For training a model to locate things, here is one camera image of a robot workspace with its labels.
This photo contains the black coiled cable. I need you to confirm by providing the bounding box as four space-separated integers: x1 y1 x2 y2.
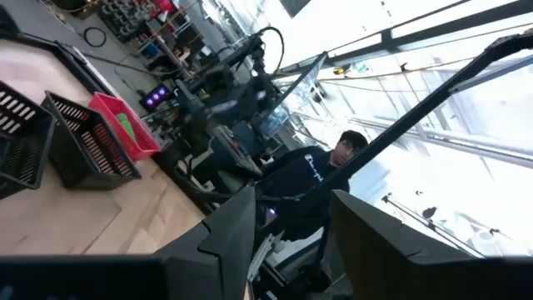
82 26 108 48

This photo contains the person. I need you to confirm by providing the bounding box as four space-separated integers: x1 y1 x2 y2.
252 129 370 243

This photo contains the red plastic basket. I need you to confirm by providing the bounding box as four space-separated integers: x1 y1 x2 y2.
87 92 162 162

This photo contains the parts bin shelf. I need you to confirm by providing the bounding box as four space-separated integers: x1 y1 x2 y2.
97 0 177 43

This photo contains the green plastic bottle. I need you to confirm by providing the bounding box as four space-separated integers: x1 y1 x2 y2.
116 112 138 143

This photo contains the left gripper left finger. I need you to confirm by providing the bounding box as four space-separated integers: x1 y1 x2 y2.
0 186 257 300

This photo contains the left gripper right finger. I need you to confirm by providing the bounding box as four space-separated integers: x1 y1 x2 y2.
330 188 533 300

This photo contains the black computer with purple lights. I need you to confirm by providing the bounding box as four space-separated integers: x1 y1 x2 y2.
138 83 173 112

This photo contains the black aluminium rig frame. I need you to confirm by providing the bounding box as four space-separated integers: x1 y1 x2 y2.
0 0 533 216

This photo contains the black plastic basket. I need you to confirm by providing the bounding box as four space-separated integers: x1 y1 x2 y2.
41 90 142 191
0 80 57 201

